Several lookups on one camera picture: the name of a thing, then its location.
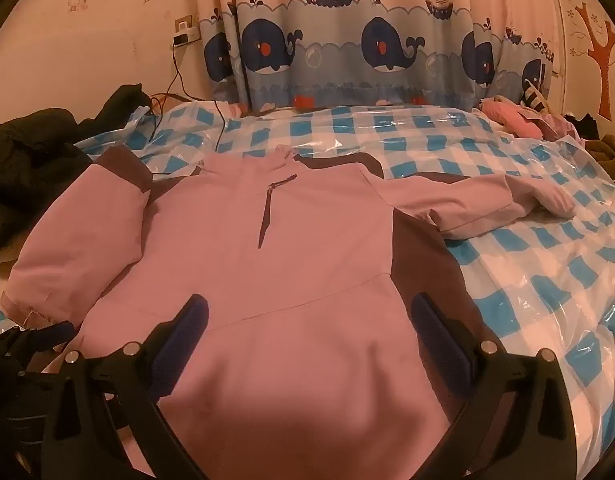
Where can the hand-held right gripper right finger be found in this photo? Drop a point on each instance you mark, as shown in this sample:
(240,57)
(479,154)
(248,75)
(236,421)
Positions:
(440,340)

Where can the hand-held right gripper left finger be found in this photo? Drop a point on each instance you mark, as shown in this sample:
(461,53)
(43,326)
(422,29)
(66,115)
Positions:
(185,335)

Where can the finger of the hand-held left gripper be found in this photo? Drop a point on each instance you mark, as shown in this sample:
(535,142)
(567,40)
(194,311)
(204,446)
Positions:
(55,334)

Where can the pink and brown jacket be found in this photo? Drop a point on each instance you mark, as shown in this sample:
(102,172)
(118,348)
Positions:
(287,285)

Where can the blue white checkered bed cover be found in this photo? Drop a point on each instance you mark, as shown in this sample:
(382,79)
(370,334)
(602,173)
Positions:
(537,285)

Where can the black puffy jacket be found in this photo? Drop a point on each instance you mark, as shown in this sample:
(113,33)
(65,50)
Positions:
(37,165)

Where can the pink cloth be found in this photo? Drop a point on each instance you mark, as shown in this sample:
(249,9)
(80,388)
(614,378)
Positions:
(512,117)

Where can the black garment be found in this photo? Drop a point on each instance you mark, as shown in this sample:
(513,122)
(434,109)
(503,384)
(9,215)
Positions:
(120,107)

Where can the olive brown garment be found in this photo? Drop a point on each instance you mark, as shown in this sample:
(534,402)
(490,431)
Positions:
(610,155)

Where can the dark garment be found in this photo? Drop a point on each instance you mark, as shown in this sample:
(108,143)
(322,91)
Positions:
(585,125)

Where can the striped fabric item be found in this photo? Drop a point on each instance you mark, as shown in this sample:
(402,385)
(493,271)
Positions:
(535,95)

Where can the whale print curtain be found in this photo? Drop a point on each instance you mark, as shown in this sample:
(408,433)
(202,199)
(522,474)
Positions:
(337,80)

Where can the plugged charger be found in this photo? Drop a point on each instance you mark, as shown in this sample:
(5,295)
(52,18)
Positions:
(179,39)

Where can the wall socket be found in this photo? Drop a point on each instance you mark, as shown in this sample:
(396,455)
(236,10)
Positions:
(187,24)

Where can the tree wall sticker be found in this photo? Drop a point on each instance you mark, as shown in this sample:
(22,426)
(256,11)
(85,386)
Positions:
(601,50)

